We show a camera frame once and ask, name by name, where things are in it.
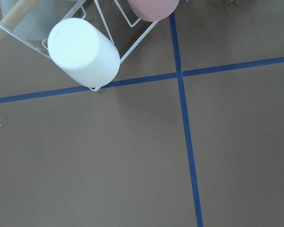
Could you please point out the white upturned cup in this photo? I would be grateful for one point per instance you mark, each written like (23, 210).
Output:
(83, 52)

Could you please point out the pink upturned cup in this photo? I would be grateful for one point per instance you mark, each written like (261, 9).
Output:
(153, 10)

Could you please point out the grey-green upturned cup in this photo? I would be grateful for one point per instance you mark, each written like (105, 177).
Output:
(38, 23)

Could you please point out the white wire cup rack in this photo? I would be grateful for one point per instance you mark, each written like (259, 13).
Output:
(24, 70)

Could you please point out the wooden rack handle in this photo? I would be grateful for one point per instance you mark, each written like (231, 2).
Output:
(16, 15)

